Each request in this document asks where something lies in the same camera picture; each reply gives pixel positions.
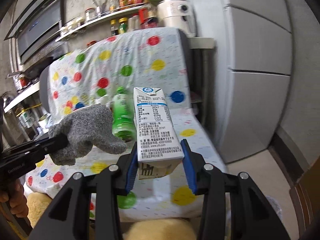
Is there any green plastic bottle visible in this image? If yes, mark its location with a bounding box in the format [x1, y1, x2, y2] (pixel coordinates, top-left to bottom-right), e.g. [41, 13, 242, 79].
[112, 86, 135, 142]

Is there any row of spice jars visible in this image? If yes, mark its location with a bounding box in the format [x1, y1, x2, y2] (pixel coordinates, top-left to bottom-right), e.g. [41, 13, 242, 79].
[59, 7, 100, 36]

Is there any brown wooden door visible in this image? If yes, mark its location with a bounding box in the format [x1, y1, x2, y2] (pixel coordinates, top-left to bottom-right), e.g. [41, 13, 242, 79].
[287, 164, 320, 240]

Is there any white wall shelf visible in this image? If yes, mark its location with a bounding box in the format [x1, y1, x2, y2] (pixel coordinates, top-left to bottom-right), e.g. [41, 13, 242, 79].
[55, 5, 148, 42]

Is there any range hood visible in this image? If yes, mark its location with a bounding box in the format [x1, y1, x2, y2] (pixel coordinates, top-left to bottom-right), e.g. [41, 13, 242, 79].
[4, 0, 66, 66]

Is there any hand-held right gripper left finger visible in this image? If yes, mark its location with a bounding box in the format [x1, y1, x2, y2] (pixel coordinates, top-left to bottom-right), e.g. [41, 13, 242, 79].
[29, 140, 138, 240]

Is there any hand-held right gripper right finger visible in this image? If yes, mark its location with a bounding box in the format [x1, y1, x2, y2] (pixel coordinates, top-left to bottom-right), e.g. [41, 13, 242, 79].
[181, 139, 296, 240]

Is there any grey refrigerator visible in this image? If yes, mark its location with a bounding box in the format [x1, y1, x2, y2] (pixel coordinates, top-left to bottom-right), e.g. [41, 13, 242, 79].
[182, 0, 295, 166]

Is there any red sauce jar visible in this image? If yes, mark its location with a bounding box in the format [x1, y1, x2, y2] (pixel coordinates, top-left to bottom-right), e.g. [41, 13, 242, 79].
[139, 4, 159, 29]

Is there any metal tin can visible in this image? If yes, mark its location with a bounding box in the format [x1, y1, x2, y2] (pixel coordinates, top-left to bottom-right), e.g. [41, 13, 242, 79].
[39, 113, 52, 131]

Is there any white rice cooker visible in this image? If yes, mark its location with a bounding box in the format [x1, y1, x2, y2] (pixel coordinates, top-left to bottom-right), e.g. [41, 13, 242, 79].
[157, 0, 197, 37]

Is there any person's left hand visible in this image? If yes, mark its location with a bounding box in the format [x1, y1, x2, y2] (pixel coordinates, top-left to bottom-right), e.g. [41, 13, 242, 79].
[0, 180, 28, 218]

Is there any white blue milk carton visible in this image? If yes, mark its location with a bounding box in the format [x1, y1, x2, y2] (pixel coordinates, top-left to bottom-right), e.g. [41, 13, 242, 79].
[133, 87, 185, 181]

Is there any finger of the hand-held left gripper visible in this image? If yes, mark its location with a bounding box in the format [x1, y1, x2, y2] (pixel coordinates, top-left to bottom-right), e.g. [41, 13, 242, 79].
[2, 134, 69, 164]

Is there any polka dot cloth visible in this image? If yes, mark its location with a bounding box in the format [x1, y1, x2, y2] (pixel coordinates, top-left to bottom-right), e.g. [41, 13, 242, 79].
[25, 27, 228, 221]

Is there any green bottle yellow cap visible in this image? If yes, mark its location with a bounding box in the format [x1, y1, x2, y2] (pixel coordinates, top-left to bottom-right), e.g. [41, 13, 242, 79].
[118, 17, 129, 34]

